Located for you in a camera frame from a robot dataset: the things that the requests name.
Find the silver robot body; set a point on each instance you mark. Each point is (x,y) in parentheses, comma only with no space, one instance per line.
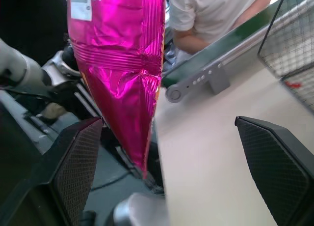
(140,211)

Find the person in white t-shirt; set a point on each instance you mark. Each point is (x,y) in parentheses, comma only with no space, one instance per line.
(216,12)

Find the white packet with red print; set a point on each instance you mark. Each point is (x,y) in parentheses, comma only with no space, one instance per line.
(302,88)

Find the magenta foil snack bag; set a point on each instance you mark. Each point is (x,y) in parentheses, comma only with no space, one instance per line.
(117,64)

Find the green conveyor belt grey frame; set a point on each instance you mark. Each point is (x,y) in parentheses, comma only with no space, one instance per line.
(220,47)

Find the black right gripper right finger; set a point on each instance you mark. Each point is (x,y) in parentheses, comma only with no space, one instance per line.
(274,167)

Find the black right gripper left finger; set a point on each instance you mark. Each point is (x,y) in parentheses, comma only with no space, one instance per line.
(73,167)

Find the person in black clothes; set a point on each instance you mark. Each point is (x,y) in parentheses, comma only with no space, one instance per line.
(29,19)

